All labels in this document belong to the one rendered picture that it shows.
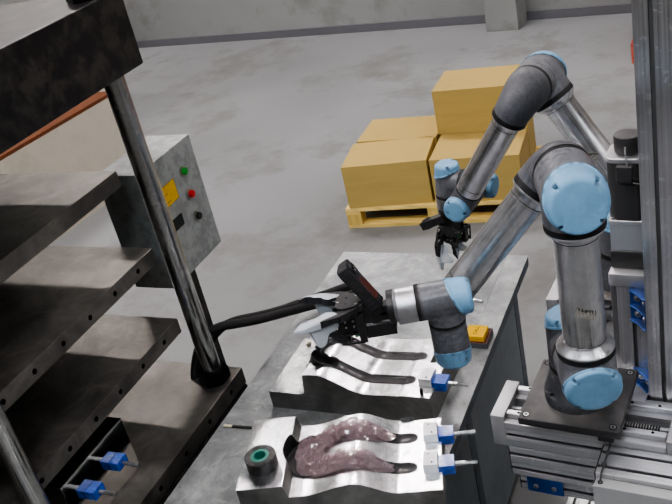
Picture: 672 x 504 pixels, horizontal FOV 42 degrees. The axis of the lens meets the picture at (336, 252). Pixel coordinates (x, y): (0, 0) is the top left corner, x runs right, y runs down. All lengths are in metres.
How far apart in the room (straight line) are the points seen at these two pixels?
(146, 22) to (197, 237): 7.99
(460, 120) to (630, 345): 3.15
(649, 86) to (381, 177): 3.35
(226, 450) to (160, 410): 0.35
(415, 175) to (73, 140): 2.54
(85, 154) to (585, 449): 4.92
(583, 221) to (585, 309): 0.21
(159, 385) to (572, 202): 1.70
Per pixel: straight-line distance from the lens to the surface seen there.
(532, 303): 4.29
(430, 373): 2.42
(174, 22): 10.53
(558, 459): 2.17
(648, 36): 1.80
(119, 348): 2.68
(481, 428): 2.82
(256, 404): 2.67
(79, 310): 2.42
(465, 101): 5.15
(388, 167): 5.02
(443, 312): 1.72
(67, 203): 2.42
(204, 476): 2.49
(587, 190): 1.61
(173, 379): 2.93
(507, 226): 1.79
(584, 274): 1.71
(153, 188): 2.51
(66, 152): 6.35
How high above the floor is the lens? 2.38
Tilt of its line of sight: 28 degrees down
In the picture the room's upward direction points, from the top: 13 degrees counter-clockwise
